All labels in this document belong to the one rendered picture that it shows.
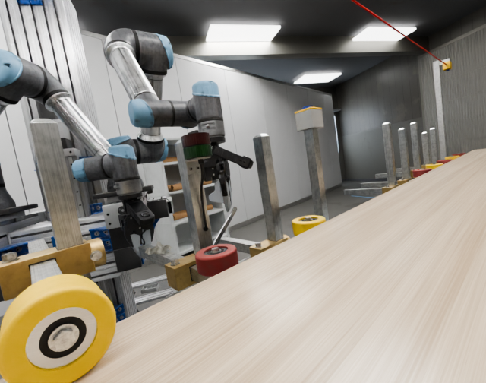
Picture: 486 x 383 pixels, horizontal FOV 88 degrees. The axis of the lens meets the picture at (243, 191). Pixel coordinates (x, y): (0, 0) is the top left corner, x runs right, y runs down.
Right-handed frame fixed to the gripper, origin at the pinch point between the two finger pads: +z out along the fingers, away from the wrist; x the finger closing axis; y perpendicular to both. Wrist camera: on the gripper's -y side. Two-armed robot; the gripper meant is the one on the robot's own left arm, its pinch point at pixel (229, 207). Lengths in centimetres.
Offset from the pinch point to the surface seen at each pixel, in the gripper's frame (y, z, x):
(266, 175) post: -11.7, -7.7, -1.4
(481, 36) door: -438, -204, -488
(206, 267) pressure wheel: 0.2, 6.5, 28.9
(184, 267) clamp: 7.4, 8.8, 21.1
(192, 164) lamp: 3.8, -12.6, 16.5
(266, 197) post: -10.8, -1.1, -2.3
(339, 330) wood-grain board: -18, 6, 49
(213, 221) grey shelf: 89, 59, -306
